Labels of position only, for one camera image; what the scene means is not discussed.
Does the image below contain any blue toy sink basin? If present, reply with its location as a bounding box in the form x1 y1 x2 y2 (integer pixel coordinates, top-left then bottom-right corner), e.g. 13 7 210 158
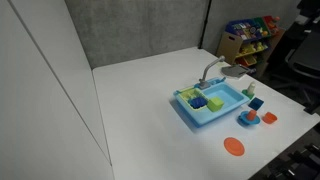
174 78 249 127

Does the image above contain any yellow-green dish rack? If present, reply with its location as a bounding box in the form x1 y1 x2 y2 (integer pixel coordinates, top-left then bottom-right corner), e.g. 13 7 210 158
179 88 208 111

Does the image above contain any grey toy faucet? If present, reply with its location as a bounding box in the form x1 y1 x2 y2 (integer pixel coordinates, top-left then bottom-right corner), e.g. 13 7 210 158
199 56 225 89

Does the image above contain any lime green cube cup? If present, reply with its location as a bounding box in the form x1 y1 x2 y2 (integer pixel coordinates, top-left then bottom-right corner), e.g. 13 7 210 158
207 97 224 112

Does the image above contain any grey metal dustpan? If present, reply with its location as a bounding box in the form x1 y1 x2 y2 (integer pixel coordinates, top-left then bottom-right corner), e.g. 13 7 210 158
221 64 249 79

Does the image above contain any blue saucer plate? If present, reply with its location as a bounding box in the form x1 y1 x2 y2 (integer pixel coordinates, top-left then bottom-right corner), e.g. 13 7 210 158
238 111 260 126

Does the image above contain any green soap dispenser bottle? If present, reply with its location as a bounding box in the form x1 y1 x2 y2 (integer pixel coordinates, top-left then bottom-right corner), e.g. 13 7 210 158
242 82 256 99

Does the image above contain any orange toy plate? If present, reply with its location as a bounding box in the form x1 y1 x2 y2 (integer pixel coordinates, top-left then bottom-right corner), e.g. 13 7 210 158
224 137 245 156

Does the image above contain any small orange cup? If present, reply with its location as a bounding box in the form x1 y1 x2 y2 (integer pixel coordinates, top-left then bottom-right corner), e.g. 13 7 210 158
247 110 257 121

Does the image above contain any dark blue toy cup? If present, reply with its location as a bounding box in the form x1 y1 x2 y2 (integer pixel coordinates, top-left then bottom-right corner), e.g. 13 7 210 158
249 98 264 110

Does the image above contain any wooden toy storage shelf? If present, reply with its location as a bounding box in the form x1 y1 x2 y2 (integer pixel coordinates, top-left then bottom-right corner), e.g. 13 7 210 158
216 16 285 78

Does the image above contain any black office chair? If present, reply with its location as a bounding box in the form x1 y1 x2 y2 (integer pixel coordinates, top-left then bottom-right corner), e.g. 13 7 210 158
270 22 320 114

